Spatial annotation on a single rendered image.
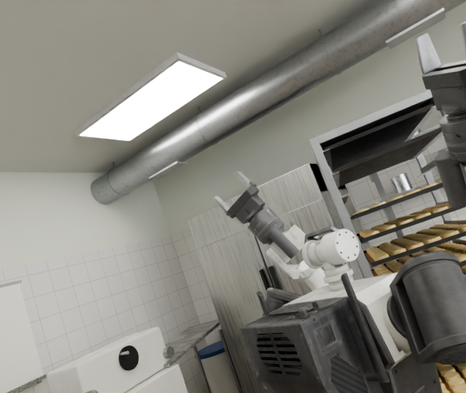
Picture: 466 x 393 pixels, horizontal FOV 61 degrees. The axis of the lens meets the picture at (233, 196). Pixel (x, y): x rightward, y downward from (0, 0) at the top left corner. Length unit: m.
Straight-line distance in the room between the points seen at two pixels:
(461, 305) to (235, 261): 3.14
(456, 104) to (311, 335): 0.43
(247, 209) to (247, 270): 2.53
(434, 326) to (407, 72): 3.63
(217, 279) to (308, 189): 1.25
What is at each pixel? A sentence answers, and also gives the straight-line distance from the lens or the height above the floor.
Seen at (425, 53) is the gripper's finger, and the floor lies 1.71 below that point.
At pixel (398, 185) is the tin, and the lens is 3.85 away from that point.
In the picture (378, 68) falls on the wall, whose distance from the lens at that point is 4.25.
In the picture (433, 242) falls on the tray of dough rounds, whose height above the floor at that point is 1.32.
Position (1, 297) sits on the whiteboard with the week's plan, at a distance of 3.86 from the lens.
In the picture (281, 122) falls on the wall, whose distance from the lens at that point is 4.46.
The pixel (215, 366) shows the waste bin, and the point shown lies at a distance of 4.67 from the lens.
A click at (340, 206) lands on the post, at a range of 1.47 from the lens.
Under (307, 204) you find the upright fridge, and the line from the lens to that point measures 3.35.
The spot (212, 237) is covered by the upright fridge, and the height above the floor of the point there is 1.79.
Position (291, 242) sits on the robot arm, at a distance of 1.15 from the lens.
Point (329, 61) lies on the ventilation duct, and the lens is 3.27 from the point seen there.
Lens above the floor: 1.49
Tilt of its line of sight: 9 degrees up
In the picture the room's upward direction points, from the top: 20 degrees counter-clockwise
